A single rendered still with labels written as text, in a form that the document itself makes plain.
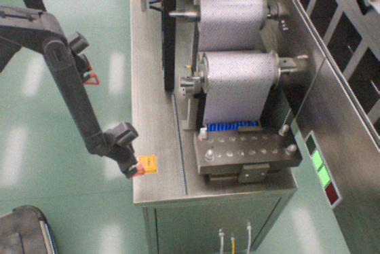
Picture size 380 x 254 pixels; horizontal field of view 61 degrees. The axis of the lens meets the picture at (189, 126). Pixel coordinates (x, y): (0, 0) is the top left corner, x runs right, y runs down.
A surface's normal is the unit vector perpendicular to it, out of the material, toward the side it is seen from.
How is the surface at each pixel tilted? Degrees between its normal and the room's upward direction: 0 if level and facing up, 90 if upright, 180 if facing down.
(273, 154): 0
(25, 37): 90
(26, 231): 0
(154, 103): 0
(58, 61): 90
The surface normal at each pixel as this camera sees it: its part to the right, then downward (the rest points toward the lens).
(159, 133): 0.05, -0.61
